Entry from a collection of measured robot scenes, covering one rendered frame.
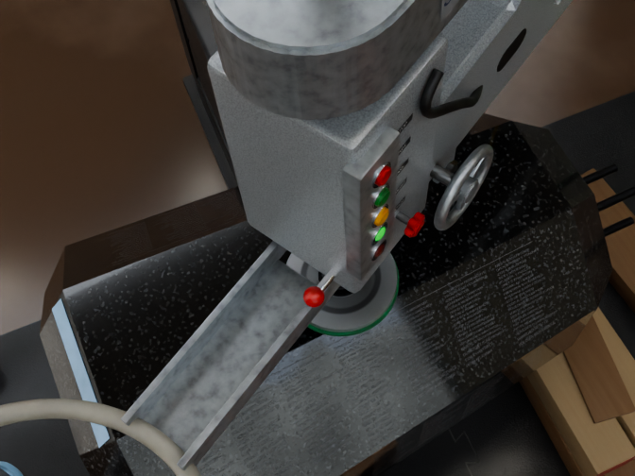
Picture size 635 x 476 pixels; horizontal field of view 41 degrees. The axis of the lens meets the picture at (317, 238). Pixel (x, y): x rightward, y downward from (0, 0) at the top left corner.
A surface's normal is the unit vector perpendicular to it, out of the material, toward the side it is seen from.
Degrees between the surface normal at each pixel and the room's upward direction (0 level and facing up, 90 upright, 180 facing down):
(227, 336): 1
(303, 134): 90
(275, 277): 1
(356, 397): 45
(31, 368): 0
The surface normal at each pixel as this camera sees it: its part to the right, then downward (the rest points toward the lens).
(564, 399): -0.05, -0.44
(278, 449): 0.29, 0.24
